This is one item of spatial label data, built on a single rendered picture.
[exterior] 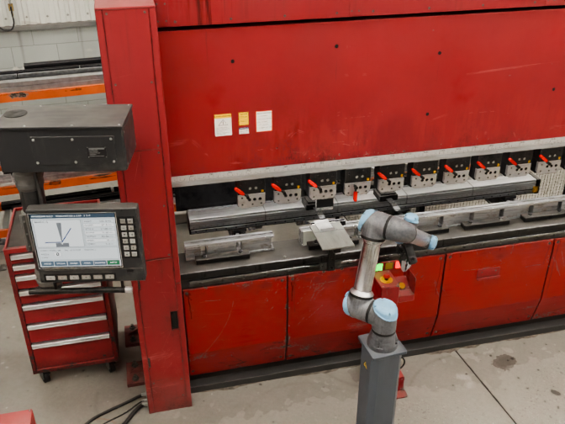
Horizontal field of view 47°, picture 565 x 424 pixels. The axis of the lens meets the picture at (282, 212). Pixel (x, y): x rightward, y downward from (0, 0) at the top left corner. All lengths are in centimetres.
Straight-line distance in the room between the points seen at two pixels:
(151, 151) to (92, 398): 173
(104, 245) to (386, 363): 143
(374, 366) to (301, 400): 92
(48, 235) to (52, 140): 42
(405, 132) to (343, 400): 162
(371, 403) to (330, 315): 75
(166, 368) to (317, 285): 97
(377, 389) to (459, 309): 117
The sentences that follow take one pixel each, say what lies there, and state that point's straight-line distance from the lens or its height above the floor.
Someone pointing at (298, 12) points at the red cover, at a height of 220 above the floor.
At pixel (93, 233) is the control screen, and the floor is 148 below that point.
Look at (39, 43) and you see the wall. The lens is 747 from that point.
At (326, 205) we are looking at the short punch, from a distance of 370.
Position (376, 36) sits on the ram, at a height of 206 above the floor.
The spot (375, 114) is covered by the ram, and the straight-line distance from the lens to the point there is 353.
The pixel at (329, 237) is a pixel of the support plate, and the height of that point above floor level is 100.
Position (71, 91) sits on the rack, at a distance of 493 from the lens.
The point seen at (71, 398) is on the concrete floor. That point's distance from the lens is 426.
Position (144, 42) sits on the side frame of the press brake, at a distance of 295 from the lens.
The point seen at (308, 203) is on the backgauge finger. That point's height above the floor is 103.
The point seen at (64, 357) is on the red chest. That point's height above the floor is 21.
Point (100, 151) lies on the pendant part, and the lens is 266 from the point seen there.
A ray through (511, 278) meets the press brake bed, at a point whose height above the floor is 51.
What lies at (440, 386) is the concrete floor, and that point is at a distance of 425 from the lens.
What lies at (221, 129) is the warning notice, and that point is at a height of 163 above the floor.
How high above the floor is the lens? 287
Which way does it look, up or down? 29 degrees down
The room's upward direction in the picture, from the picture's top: straight up
